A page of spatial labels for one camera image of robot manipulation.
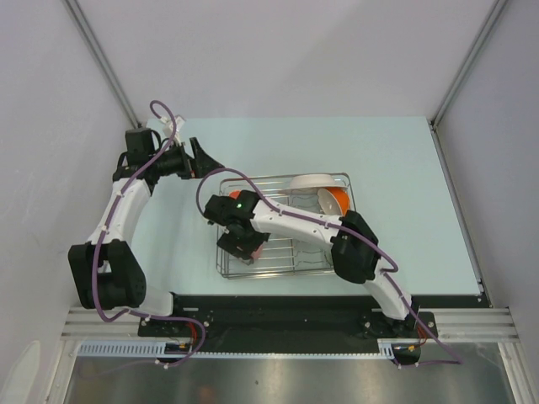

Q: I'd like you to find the orange and white bowl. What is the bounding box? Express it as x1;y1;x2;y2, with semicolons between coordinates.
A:
317;187;350;216

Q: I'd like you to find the white slotted cable duct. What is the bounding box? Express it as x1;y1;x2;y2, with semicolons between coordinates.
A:
77;341;396;360

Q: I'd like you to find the white deep plate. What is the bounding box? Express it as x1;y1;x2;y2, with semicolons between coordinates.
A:
289;173;337;190

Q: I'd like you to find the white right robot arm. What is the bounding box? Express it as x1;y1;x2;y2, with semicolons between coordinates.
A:
200;190;419;338

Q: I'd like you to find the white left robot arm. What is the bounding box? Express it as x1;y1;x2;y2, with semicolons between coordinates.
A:
68;128;223;337

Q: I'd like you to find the orange ceramic mug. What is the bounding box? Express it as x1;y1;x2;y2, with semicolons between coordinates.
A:
228;190;242;201

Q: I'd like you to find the pink plastic cup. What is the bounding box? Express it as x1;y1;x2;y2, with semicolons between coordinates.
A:
242;243;264;265

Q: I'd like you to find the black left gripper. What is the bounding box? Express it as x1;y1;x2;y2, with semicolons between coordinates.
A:
149;138;224;181

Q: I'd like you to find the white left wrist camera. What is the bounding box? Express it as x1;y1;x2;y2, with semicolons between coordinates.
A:
159;115;185;146

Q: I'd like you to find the metal wire dish rack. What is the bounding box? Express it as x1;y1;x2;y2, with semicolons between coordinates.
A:
216;174;337;279

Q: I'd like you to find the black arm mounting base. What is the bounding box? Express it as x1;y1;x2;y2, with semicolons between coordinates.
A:
138;294;492;350

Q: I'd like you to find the aluminium frame rail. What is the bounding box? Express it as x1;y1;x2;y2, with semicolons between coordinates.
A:
61;308;519;343

